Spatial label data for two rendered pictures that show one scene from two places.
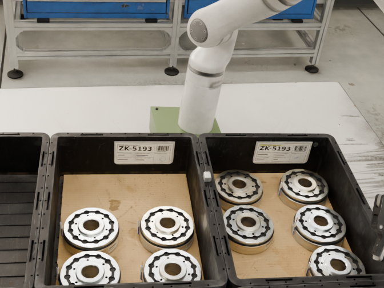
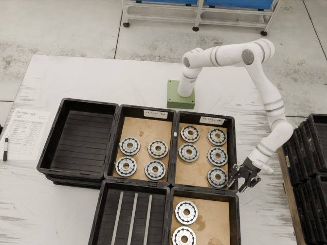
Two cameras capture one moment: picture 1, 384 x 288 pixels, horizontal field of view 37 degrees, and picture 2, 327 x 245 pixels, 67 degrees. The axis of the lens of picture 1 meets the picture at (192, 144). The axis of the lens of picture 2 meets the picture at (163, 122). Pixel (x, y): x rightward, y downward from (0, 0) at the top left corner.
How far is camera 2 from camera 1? 0.46 m
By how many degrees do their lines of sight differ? 24
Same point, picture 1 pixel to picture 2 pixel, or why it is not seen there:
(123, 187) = (146, 126)
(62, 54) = (146, 18)
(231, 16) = (199, 62)
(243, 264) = (183, 168)
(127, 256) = (141, 158)
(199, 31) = (186, 62)
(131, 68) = (177, 25)
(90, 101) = (145, 69)
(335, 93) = not seen: hidden behind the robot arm
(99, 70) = (163, 25)
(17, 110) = (115, 71)
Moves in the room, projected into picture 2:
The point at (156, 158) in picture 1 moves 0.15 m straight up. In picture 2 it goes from (160, 116) to (161, 100)
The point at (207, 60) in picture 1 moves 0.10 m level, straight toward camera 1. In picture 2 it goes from (190, 71) to (185, 85)
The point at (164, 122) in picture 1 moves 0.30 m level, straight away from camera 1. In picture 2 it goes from (171, 89) to (181, 55)
